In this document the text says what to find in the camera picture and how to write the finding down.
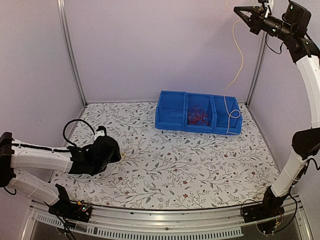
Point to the aluminium frame post left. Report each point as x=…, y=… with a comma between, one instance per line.
x=61, y=7

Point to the aluminium front rail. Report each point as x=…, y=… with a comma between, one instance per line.
x=222, y=223

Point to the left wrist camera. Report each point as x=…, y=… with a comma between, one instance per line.
x=101, y=130

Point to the aluminium frame post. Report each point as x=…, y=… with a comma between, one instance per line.
x=257, y=70
x=61, y=7

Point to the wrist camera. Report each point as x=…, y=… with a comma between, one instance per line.
x=101, y=130
x=266, y=8

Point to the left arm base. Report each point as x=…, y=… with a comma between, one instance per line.
x=80, y=211

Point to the aluminium frame post right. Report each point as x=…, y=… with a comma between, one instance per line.
x=257, y=70

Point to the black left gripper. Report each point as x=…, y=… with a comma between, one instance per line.
x=116, y=156

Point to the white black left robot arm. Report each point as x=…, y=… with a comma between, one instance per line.
x=16, y=155

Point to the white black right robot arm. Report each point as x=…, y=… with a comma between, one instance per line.
x=286, y=97

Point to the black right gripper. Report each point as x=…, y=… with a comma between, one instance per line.
x=255, y=21

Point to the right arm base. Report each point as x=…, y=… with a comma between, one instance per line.
x=271, y=206

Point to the blue three-compartment plastic bin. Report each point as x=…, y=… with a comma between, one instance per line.
x=198, y=113

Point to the floral patterned tablecloth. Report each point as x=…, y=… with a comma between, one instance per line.
x=164, y=169

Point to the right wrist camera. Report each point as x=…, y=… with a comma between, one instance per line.
x=266, y=8

